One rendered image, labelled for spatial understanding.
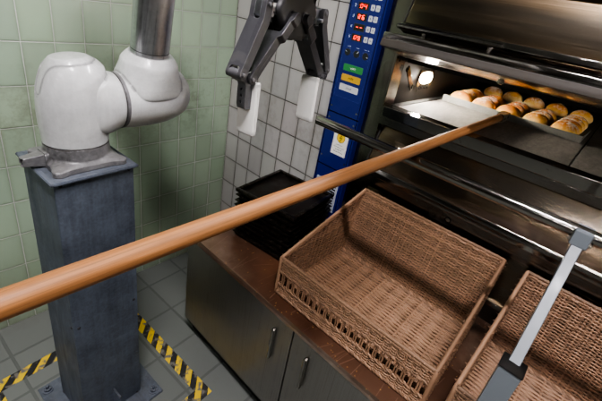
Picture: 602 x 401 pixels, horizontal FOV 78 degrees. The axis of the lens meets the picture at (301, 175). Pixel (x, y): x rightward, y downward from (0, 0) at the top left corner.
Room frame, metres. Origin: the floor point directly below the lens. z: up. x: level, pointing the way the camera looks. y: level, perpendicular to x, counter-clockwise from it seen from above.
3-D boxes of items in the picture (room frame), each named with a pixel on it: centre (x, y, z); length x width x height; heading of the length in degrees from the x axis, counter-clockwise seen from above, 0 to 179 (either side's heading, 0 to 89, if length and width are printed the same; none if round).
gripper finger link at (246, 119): (0.46, 0.08, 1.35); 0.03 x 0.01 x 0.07; 59
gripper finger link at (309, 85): (0.58, 0.01, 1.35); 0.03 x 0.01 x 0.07; 59
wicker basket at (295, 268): (0.99, -0.34, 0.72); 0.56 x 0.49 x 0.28; 53
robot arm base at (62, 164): (0.86, 0.61, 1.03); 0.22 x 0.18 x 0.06; 146
